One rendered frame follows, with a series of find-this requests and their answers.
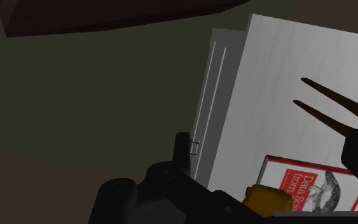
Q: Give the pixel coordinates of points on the white and red book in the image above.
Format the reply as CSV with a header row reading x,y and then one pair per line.
x,y
293,176

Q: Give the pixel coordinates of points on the white desk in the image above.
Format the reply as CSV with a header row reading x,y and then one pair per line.
x,y
274,93

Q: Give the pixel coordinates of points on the dark brown two-pronged tongs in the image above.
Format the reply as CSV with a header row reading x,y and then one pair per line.
x,y
336,100

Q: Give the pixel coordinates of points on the yellow block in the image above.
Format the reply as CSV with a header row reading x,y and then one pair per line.
x,y
267,198

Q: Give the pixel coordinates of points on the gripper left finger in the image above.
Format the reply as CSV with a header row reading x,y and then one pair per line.
x,y
182,152

